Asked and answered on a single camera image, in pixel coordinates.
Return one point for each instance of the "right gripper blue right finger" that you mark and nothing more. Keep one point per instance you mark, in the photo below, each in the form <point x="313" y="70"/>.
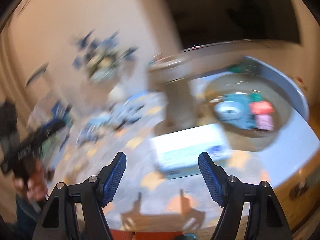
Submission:
<point x="215" y="179"/>

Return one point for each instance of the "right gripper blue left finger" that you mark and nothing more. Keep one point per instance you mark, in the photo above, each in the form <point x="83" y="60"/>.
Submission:
<point x="109" y="179"/>

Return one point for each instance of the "teal microfiber cloth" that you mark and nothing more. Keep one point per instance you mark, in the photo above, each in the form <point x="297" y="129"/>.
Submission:
<point x="243" y="120"/>

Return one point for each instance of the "green plastic pack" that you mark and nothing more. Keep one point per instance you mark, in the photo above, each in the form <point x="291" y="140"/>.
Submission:
<point x="256" y="97"/>

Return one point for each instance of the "person's left hand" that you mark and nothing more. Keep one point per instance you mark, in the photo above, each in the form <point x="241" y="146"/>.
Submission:
<point x="36" y="189"/>

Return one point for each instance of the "white tissue pack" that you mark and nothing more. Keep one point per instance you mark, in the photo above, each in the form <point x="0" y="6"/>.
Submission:
<point x="176" y="154"/>

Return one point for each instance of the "white blue wipes pack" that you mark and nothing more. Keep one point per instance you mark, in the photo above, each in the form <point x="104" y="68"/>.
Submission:
<point x="94" y="130"/>

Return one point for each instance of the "blue plush toy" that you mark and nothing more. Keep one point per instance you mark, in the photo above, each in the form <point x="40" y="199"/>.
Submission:
<point x="125" y="113"/>

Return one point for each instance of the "light blue tape roll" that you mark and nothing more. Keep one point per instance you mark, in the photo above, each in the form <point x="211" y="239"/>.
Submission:
<point x="229" y="110"/>

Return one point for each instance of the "purple wipes pack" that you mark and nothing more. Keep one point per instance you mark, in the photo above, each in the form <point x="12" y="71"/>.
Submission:
<point x="264" y="122"/>

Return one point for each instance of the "white ribbed vase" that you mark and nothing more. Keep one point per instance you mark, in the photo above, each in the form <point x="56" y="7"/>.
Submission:
<point x="118" y="94"/>

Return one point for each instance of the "coral pink pack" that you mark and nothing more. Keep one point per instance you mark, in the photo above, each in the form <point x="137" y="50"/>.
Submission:
<point x="261" y="107"/>

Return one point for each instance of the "floor lamp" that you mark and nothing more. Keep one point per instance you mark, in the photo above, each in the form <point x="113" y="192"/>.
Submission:
<point x="37" y="73"/>

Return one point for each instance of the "blue white flower bouquet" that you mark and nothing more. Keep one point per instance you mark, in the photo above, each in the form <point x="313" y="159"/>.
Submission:
<point x="100" y="60"/>

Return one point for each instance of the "black wall television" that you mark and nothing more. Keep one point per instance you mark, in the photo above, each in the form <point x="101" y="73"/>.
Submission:
<point x="206" y="22"/>

